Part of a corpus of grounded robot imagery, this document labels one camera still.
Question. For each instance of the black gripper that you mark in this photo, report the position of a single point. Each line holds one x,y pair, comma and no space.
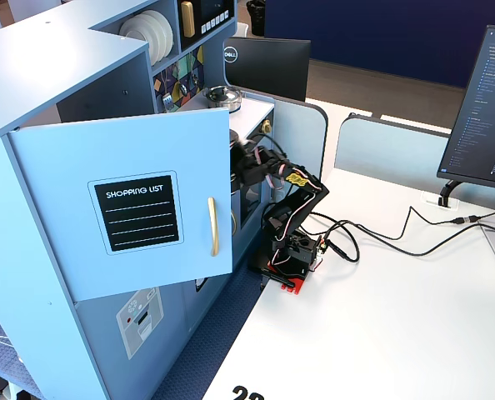
242,166

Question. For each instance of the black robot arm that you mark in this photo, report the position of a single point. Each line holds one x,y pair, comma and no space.
301,200

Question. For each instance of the cabinet door with shopping list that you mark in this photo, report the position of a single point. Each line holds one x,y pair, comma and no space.
64,208

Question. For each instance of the gold stove knob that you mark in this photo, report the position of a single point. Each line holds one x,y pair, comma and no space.
266,124

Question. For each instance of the steel toy pot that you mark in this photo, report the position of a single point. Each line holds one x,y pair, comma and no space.
231,106

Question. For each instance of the gray rounded desk divider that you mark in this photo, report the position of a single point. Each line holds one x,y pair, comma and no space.
389,150
301,137

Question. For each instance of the steel pot lid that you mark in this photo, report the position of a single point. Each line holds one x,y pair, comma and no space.
222,93

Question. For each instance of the steel toy ladle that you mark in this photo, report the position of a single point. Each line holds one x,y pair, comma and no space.
183,88

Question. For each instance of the steel toy spoon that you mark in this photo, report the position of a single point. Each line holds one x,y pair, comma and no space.
195,79

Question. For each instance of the steel toy spatula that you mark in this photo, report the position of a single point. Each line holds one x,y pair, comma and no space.
167,102

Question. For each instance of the black Dell monitor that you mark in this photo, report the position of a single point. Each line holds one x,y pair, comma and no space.
272,66

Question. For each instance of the black table clamp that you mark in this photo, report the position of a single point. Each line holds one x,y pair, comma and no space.
276,277

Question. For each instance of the black trash bin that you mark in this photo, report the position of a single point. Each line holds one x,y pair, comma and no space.
256,18

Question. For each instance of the white toy plate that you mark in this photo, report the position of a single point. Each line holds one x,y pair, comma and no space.
169,31
161,29
135,37

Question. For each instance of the black toy microwave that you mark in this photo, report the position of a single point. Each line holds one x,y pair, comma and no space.
214,12

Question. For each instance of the blue toy kitchen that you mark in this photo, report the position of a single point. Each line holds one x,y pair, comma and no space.
43,83

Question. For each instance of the black number sticker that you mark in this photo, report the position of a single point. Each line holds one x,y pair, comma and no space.
247,393

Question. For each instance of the fridge door with dispenser graphic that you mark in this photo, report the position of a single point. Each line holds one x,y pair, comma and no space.
101,354

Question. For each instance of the monitor showing code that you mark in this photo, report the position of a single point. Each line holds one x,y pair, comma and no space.
481,104

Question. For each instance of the red robot base mount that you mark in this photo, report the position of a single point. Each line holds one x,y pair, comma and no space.
293,287

